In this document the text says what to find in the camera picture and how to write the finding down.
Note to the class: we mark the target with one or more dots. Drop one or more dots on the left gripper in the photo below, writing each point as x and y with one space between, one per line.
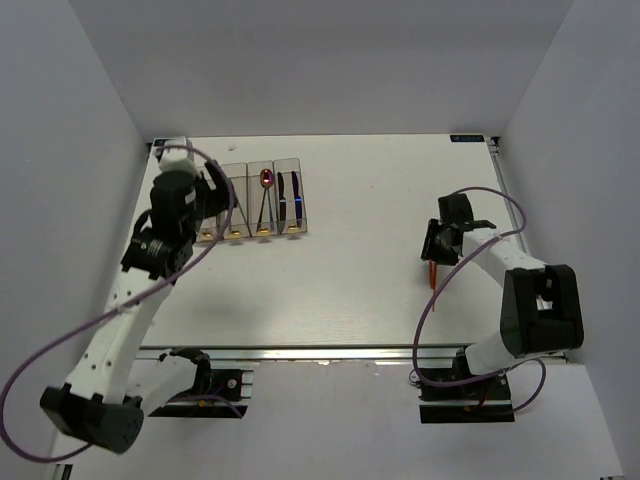
221 180

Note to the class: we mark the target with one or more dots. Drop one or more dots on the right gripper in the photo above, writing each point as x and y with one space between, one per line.
429 250

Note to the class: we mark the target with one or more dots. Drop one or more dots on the orange chopstick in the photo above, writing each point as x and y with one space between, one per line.
434 296
431 275

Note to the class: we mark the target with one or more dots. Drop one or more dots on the iridescent rainbow spoon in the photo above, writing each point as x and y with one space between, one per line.
267 181

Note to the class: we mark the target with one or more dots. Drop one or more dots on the black knife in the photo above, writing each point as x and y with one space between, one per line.
282 202

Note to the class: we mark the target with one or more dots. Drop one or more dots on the iridescent blue knife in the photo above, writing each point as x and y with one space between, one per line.
297 200

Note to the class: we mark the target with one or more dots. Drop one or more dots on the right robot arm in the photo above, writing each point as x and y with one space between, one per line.
540 310

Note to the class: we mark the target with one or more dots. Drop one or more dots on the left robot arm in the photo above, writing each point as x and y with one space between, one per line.
100 403

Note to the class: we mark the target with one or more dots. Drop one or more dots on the smoky clear container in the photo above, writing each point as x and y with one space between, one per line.
255 193
286 167
207 232
237 173

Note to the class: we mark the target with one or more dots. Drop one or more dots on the blue label sticker left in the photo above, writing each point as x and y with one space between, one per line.
161 142

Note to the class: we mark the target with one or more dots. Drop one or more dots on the blue label sticker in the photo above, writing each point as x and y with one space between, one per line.
161 142
466 138

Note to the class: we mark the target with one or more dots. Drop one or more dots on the blue label sticker right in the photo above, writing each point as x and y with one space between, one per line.
466 138

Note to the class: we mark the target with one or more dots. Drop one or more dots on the white front panel board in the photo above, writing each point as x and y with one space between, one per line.
353 420

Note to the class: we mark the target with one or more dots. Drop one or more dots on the aluminium table edge rail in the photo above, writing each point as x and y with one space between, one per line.
320 353

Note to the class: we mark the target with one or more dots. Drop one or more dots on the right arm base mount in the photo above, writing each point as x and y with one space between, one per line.
483 402

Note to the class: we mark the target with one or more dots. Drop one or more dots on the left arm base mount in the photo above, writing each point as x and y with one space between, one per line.
215 392

